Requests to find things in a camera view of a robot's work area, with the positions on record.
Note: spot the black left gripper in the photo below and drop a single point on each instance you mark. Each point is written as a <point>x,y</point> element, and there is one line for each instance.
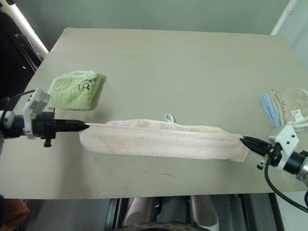
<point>44,126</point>

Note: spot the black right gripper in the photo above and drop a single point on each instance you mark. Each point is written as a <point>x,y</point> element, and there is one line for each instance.
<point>274,154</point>

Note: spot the pink fluffy towel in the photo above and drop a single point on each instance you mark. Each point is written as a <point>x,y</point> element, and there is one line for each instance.
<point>156,142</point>

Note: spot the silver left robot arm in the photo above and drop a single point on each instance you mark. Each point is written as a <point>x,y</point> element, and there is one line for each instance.
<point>15,127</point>

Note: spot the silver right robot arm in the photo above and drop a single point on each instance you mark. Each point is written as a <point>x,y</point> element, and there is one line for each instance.
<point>297,161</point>

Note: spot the green folded towel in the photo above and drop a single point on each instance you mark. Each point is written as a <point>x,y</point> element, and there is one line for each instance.
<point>72,96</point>

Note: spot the blue folded towel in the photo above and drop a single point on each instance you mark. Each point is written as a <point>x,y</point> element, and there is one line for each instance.
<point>270,108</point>

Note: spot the beige folded towel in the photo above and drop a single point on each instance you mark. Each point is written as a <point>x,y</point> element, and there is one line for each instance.
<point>288,103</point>

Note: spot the pinkish beige rounded shape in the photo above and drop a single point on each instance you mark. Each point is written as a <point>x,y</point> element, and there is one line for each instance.
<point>204,211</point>
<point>138,211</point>

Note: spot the orange object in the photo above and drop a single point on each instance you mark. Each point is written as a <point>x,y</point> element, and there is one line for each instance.
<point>13,214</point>

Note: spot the white slanted bar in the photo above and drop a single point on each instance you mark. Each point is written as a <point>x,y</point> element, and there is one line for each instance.
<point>29,26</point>

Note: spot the dark perforated round shape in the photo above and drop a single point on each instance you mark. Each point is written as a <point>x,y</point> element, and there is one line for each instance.
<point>161,227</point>

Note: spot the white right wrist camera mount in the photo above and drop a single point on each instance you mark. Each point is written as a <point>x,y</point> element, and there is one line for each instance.
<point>288,137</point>

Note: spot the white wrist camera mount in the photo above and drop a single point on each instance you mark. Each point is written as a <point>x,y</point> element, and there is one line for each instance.
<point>36,101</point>
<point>288,137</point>

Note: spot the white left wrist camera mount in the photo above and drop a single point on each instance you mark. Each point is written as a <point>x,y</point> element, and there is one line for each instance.
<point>36,101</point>

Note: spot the dark chair frame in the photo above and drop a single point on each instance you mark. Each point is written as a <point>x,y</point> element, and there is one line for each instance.
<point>14,60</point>

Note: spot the white door frame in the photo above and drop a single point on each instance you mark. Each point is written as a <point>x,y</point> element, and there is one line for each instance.
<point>284,16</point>

